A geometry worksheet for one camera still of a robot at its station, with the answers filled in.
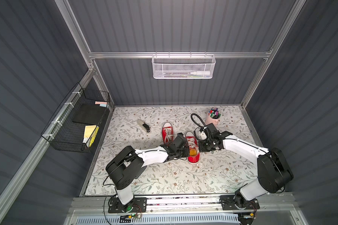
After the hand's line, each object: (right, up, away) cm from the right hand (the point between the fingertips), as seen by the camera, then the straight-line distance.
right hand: (201, 148), depth 89 cm
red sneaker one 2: (-5, +3, +2) cm, 7 cm away
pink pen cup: (+8, +18, +11) cm, 22 cm away
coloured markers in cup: (+11, +22, +10) cm, 27 cm away
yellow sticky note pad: (-56, +13, -26) cm, 63 cm away
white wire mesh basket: (-11, +57, +10) cm, 59 cm away
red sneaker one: (-22, +9, +7) cm, 25 cm away
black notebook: (-65, +22, -12) cm, 70 cm away
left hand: (-8, -2, -1) cm, 8 cm away
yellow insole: (-5, -3, 0) cm, 6 cm away
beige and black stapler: (-39, +13, +13) cm, 43 cm away
